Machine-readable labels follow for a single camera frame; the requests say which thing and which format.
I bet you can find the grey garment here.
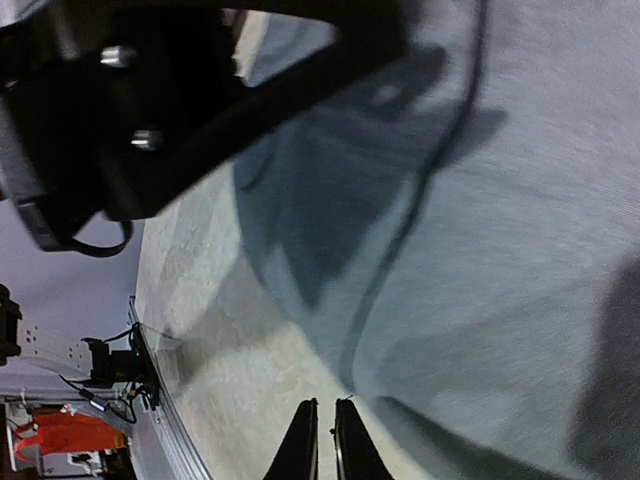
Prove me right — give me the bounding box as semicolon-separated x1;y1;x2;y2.
234;1;639;479

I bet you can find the orange object behind rail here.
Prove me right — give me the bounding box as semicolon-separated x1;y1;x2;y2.
14;412;128;461

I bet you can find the aluminium front rail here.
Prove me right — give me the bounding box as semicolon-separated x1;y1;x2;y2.
129;296;212;480

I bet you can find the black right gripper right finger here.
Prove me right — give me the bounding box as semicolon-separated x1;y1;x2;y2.
332;398;393;480

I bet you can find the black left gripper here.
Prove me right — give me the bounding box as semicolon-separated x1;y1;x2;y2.
1;29;240;250

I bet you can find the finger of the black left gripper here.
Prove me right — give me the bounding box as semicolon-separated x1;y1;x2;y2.
164;1;406;201

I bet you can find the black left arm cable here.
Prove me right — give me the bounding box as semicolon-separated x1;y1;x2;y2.
69;219;134;259

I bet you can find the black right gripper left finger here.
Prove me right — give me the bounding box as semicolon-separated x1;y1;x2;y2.
267;398;319;480

